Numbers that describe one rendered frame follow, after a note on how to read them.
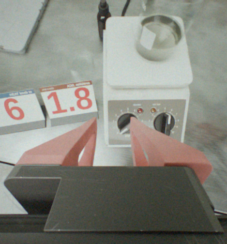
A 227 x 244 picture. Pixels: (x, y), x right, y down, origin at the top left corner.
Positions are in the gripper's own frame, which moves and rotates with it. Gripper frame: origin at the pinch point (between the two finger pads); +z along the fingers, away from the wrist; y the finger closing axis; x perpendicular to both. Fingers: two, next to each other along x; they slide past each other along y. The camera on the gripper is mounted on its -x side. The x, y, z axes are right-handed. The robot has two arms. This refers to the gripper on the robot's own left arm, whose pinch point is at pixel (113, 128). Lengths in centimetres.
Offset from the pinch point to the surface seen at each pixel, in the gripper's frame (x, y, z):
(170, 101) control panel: 1.6, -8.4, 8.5
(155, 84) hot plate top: -1.0, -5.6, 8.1
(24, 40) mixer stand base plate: -4.8, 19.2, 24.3
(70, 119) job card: 6.9, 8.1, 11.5
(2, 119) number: 6.4, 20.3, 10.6
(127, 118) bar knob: 3.9, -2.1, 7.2
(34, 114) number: 5.8, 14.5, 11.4
